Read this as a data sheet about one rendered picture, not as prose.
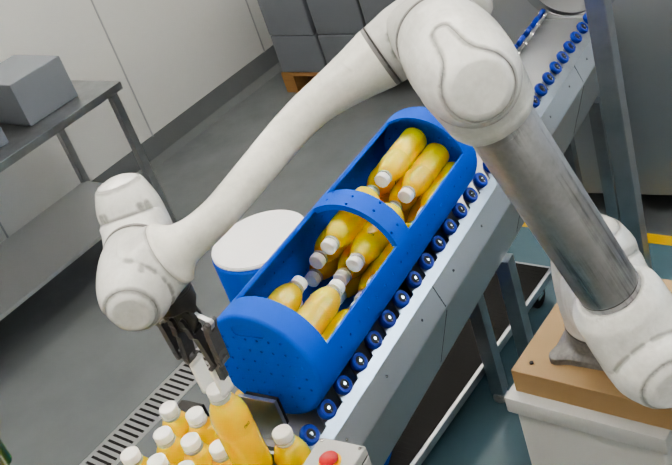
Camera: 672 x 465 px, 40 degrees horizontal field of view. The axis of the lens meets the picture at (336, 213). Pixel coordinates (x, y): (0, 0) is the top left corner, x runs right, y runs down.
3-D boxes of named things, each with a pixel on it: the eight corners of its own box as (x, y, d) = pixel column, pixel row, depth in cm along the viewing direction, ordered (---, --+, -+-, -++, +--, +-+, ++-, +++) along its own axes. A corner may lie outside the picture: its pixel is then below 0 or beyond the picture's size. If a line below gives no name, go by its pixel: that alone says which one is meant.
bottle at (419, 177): (454, 158, 245) (425, 198, 232) (436, 168, 250) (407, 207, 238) (437, 138, 244) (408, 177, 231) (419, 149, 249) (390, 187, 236)
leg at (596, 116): (626, 230, 379) (604, 95, 348) (622, 238, 375) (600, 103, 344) (612, 229, 383) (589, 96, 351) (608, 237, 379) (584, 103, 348)
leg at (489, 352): (512, 392, 321) (473, 249, 290) (506, 404, 318) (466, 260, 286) (497, 390, 325) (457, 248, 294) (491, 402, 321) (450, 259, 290)
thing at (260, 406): (298, 436, 199) (280, 394, 193) (293, 444, 198) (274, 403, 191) (262, 428, 205) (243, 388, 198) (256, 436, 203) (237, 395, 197)
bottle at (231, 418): (230, 475, 174) (193, 406, 165) (251, 448, 179) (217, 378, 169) (258, 484, 170) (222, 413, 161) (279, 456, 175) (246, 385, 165)
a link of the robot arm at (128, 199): (125, 253, 155) (119, 296, 143) (85, 176, 147) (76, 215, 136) (185, 232, 155) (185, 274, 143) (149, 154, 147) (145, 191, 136)
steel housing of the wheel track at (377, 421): (621, 87, 351) (608, 3, 334) (364, 553, 206) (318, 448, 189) (549, 89, 367) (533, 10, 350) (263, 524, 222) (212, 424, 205)
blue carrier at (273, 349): (488, 194, 253) (464, 103, 239) (338, 425, 195) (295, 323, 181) (398, 192, 269) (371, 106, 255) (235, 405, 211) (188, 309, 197)
